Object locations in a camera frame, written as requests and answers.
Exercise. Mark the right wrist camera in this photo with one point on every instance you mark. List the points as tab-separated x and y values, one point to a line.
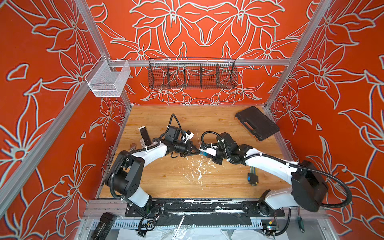
210	149

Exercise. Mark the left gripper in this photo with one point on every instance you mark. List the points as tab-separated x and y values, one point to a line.
189	147

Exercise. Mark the black box with blue clip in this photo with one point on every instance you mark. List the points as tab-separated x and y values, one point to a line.
253	179

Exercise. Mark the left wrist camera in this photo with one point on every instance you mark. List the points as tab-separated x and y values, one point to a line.
175	134

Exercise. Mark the green handled screwdriver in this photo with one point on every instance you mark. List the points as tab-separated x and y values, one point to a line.
301	224

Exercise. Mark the clear plastic bin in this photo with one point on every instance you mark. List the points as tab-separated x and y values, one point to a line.
108	78

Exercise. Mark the black tool case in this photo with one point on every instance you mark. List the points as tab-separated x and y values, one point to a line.
257	123

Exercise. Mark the black wire basket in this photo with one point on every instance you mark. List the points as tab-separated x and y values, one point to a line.
195	73

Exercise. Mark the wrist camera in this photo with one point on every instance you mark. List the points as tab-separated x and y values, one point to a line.
210	149
175	134

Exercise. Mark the adjustable wrench orange handle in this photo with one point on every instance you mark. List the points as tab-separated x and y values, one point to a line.
132	147

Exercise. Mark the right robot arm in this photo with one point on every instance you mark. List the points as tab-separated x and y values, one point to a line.
307	186

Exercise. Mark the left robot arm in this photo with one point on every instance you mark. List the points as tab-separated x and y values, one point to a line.
124	177

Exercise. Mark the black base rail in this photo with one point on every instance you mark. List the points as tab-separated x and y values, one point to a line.
247	207

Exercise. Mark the pencils bundle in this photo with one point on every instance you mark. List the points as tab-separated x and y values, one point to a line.
253	170

